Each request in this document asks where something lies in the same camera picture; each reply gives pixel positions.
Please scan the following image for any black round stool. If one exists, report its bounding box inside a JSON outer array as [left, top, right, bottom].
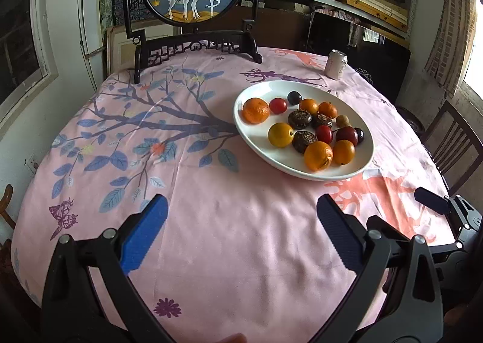
[[396, 105, 427, 132]]

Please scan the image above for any person's left hand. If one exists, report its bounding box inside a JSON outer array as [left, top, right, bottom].
[[217, 332, 248, 343]]

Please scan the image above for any yellow-orange smooth citrus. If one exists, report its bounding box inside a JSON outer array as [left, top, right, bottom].
[[268, 122, 294, 148]]

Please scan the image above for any patterned curtain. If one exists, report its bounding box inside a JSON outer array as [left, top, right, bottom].
[[426, 0, 478, 98]]

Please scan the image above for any orange smooth citrus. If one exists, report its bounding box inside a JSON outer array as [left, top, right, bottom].
[[332, 139, 356, 166]]

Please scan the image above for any small orange mandarin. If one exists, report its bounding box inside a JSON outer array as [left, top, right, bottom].
[[318, 101, 338, 119]]

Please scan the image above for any white oval plate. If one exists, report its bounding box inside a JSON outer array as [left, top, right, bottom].
[[233, 81, 374, 181]]

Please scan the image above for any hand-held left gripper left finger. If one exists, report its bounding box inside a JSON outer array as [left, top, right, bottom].
[[40, 194, 176, 343]]

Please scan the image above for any pink printed tablecloth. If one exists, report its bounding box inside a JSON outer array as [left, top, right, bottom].
[[11, 46, 455, 332]]

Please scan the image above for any dark wooden chair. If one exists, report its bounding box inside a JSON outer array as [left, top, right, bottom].
[[0, 184, 16, 232], [421, 100, 483, 196]]

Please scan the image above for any white drink can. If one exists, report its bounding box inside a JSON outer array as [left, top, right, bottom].
[[325, 49, 348, 81]]

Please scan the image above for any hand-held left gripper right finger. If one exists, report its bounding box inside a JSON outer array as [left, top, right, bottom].
[[309, 194, 445, 343]]

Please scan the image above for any white window frame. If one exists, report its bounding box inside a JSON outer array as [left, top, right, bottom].
[[0, 0, 59, 117]]

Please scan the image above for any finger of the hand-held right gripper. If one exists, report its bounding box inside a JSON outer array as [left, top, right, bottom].
[[428, 239, 466, 255], [414, 187, 483, 241]]

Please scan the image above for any dark red plum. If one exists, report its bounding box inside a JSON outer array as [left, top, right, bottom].
[[335, 126, 359, 147]]

